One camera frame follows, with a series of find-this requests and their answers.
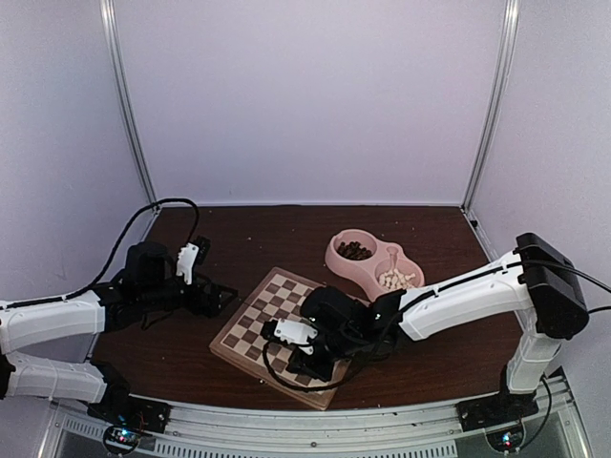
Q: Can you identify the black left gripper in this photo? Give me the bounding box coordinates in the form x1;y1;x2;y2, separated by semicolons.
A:
139;270;238;319

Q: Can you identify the pink double bowl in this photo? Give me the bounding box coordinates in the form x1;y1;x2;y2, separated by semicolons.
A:
325;229;425;301

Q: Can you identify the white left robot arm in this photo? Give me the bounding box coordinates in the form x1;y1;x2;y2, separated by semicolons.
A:
1;238;238;424

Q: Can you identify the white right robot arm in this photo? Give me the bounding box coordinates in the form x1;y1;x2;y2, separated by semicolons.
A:
273;233;589;422

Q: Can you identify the dark chess pieces pile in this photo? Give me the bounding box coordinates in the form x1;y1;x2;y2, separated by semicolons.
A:
336;241;373;260

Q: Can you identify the white chess pieces pile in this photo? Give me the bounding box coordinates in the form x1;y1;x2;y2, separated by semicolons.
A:
378;268;416;291

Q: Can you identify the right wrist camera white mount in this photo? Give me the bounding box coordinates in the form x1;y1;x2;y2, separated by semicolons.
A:
261;319;318;346

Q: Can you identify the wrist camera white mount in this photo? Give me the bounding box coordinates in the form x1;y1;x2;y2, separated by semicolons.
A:
176;236;211;285
261;319;318;346

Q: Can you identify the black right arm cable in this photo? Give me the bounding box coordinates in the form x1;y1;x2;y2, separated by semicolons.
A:
261;333;378;393

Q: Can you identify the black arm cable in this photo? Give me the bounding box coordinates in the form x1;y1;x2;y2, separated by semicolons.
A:
261;333;378;393
71;198;200;300

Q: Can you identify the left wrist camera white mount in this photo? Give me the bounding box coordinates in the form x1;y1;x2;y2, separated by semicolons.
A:
176;236;211;285

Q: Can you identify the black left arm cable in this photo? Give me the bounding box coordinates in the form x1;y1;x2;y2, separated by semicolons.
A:
71;198;200;300

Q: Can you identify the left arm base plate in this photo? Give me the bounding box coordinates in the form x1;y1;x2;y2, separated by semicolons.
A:
86;396;171;433

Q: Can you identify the front aluminium rail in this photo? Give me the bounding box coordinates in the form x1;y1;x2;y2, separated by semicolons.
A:
34;377;593;457

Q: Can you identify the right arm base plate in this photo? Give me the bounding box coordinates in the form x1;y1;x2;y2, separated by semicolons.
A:
456;393;538;431

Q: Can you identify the left aluminium frame post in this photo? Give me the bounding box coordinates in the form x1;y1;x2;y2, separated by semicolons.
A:
99;0;157;203

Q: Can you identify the aluminium frame post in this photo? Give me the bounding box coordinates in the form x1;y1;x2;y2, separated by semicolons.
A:
461;0;520;214
99;0;157;203

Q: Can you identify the right aluminium frame post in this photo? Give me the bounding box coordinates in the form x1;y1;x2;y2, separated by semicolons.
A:
461;0;520;214

